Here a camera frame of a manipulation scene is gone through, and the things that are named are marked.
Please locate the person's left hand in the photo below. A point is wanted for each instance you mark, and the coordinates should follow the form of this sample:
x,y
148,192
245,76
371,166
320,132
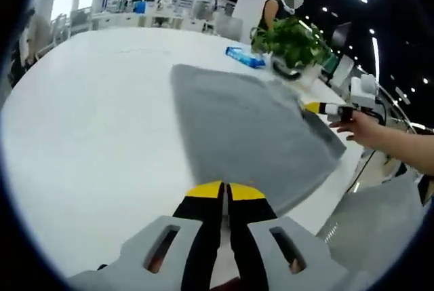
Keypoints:
x,y
226,286

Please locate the potted green plant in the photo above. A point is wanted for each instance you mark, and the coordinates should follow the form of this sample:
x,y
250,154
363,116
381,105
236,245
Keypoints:
x,y
291,43

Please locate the grey towel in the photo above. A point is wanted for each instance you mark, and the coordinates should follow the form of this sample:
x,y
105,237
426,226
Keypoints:
x,y
237,128

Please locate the person's right hand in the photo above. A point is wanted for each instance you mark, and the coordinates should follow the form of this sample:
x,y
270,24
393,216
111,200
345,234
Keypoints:
x,y
359,128

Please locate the blue wipes packet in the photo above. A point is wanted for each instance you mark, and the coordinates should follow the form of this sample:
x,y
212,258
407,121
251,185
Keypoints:
x,y
245,57

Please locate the grey office chair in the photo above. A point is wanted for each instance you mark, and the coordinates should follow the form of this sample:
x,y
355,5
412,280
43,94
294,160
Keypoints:
x,y
229,28

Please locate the person's grey clothing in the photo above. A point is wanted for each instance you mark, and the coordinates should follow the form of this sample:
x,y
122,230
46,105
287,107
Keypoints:
x,y
379,223

